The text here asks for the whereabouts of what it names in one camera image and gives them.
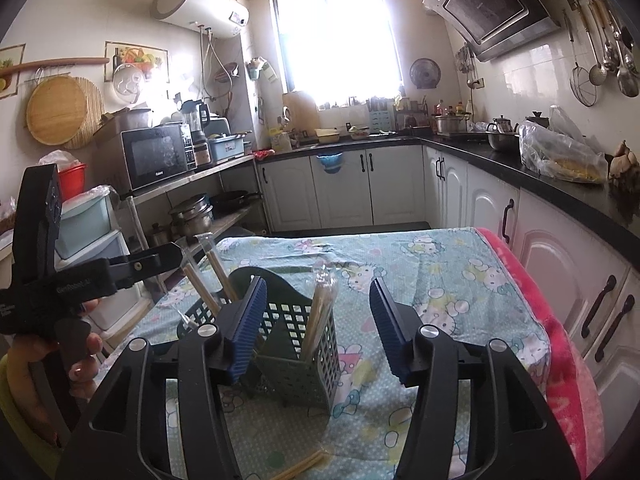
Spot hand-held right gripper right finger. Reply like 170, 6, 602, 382
368, 276, 582, 480

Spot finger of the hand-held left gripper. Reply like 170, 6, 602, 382
106, 241, 183, 290

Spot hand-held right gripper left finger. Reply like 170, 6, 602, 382
54, 275, 269, 480

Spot sleeved wooden chopsticks pair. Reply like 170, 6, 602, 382
302, 272, 326, 361
181, 240, 222, 317
272, 449, 330, 480
196, 233, 241, 305
315, 260, 342, 351

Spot green plastic utensil basket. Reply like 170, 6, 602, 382
177, 266, 342, 408

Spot person's left hand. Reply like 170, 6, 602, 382
12, 331, 104, 413

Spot teal grey plastic drawer unit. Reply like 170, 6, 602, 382
54, 192, 142, 331

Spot stacked steel pots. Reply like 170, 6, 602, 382
169, 194, 216, 238

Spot cartoon cat printed blanket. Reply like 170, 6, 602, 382
150, 227, 551, 480

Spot metal shelf rack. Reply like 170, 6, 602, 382
117, 154, 266, 301

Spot black microwave oven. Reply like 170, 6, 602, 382
121, 123, 197, 191

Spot black frying pan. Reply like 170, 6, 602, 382
210, 190, 263, 213

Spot red plastic bucket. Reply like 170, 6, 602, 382
57, 162, 88, 201

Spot blue-grey storage tray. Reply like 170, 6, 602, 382
207, 132, 251, 163

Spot white lower kitchen cabinets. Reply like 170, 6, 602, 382
255, 145, 640, 431

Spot round woven mat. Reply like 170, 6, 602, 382
65, 77, 106, 150

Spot pink fleece blanket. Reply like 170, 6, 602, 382
475, 227, 608, 478

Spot round bamboo board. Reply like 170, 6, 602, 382
26, 76, 88, 145

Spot blue hanging basin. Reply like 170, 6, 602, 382
317, 152, 345, 175

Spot white hanging lid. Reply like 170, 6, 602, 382
112, 62, 146, 105

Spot fruit picture tile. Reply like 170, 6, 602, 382
104, 41, 168, 83

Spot teal knife holder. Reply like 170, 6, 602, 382
369, 100, 396, 131

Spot black countertop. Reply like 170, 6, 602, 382
252, 132, 640, 256

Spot steel stock pot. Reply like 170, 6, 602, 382
434, 114, 471, 135

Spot wooden rolling pin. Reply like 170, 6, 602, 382
0, 56, 110, 78

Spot pale wooden cutting board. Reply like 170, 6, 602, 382
282, 91, 319, 131

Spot sauce bottles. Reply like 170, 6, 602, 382
435, 100, 473, 117

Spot lemon picture tile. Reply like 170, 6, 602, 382
0, 44, 26, 98

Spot clear plastic bag with food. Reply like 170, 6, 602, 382
518, 105, 608, 183

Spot white water heater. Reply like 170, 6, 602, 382
152, 0, 249, 39

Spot hanging spoons by hood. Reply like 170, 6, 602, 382
455, 42, 483, 91

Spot ginger root pile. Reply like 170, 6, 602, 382
607, 140, 640, 186

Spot kitchen window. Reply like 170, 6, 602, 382
270, 0, 403, 108

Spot hanging steel ladle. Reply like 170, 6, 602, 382
582, 5, 608, 86

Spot black range hood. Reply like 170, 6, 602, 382
422, 0, 563, 63

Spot hanging steel spoon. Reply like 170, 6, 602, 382
602, 0, 640, 98
592, 0, 621, 73

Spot teal wall organizer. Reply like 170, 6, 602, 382
247, 57, 278, 81

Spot small round wall fan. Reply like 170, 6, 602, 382
410, 57, 441, 90

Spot hanging wire strainer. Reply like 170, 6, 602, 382
564, 10, 598, 108

